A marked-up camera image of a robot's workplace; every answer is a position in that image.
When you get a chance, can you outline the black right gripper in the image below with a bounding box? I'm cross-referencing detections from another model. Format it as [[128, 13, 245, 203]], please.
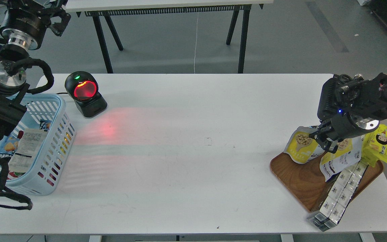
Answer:
[[309, 75, 382, 154]]

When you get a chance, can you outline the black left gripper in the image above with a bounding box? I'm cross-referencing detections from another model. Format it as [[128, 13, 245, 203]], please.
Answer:
[[0, 0, 71, 50]]

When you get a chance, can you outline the yellow white nut snack pouch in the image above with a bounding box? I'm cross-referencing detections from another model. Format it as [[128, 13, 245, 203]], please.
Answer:
[[284, 126, 325, 164]]

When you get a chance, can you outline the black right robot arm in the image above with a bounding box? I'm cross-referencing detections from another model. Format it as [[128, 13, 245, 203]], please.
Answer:
[[309, 73, 387, 153]]

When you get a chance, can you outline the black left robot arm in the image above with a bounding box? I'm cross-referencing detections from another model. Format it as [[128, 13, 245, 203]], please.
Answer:
[[0, 0, 71, 210]]

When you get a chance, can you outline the yellow cartoon face snack bag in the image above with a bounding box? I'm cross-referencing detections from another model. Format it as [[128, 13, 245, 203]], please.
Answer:
[[361, 124, 387, 167]]

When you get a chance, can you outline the white label snack in basket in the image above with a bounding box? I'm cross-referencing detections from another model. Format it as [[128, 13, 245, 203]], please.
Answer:
[[8, 128, 48, 173]]

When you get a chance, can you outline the light blue plastic basket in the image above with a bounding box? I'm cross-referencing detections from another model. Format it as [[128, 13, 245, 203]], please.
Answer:
[[6, 94, 76, 195]]

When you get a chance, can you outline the blue snack bag in basket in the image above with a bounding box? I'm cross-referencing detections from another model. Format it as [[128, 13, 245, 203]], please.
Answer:
[[0, 119, 52, 158]]

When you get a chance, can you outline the red snack in basket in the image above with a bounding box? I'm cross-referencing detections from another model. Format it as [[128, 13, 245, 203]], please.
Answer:
[[7, 171, 25, 180]]

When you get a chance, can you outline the black leg background table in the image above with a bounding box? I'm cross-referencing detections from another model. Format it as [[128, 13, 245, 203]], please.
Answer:
[[66, 0, 273, 74]]

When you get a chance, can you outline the brown wooden tray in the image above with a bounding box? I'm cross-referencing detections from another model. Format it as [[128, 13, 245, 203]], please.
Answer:
[[270, 152, 384, 212]]

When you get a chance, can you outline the black barcode scanner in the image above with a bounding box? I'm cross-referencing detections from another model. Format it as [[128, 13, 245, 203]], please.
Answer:
[[64, 71, 108, 118]]

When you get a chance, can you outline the white hanging cable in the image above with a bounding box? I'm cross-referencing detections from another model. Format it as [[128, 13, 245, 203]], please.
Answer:
[[193, 13, 199, 74]]

